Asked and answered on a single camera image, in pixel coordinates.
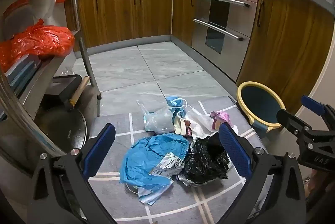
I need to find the steel built-in oven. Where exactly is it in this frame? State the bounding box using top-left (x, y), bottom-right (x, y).
top-left (191, 0), bottom-right (260, 83)

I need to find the blue face mask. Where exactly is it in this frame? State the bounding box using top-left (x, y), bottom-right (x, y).
top-left (166, 95), bottom-right (195, 117)

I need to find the stack of grey blue boxes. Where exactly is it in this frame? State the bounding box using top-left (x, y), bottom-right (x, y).
top-left (5, 54), bottom-right (43, 94)

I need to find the clear plastic bag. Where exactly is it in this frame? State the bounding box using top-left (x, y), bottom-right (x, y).
top-left (136, 99), bottom-right (176, 135)

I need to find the black plastic bag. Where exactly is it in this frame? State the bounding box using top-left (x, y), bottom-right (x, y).
top-left (182, 135), bottom-right (231, 184)

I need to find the metal rack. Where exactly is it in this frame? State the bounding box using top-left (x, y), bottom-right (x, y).
top-left (0, 0), bottom-right (102, 180)

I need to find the blue white packet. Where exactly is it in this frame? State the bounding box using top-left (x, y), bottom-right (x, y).
top-left (126, 182), bottom-right (172, 206)

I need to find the orange lid container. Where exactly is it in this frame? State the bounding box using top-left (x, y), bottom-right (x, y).
top-left (2, 0), bottom-right (36, 40)

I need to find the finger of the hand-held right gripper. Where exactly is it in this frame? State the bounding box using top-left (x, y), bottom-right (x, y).
top-left (300, 95), bottom-right (335, 133)
top-left (277, 108), bottom-right (315, 140)

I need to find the grey mat with white lines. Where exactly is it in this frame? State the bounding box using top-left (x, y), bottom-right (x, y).
top-left (88, 95), bottom-right (265, 224)

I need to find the blue plastic bag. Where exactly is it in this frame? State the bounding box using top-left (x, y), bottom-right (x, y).
top-left (119, 133), bottom-right (191, 186)

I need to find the large orange plastic bag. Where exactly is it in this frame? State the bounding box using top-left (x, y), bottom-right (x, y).
top-left (0, 19), bottom-right (76, 70)

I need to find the purple wrapper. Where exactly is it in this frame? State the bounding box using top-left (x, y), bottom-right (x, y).
top-left (210, 110), bottom-right (231, 132)

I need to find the wooden kitchen cabinet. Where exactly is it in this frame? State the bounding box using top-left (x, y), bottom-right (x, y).
top-left (171, 0), bottom-right (199, 48)
top-left (64, 0), bottom-right (174, 53)
top-left (236, 0), bottom-right (335, 115)

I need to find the yellow rimmed teal bin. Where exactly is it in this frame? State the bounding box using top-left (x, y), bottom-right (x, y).
top-left (236, 81), bottom-right (287, 133)

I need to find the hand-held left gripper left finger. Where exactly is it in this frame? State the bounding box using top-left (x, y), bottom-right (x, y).
top-left (29, 123), bottom-right (116, 224)

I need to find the black box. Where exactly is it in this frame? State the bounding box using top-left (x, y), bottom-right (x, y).
top-left (44, 74), bottom-right (83, 107)

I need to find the crumpled clear plastic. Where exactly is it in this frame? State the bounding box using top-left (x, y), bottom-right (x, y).
top-left (60, 67), bottom-right (77, 77)

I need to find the red white paper cup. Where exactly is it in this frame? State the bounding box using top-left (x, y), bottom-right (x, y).
top-left (173, 116), bottom-right (195, 137)

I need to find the white paper bag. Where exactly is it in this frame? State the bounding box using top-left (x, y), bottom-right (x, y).
top-left (185, 107), bottom-right (219, 140)

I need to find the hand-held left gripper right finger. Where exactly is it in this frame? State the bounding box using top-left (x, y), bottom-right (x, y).
top-left (217, 122), bottom-right (307, 224)

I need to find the dark frying pan wooden handle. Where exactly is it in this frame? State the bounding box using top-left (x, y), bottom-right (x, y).
top-left (34, 106), bottom-right (88, 159)

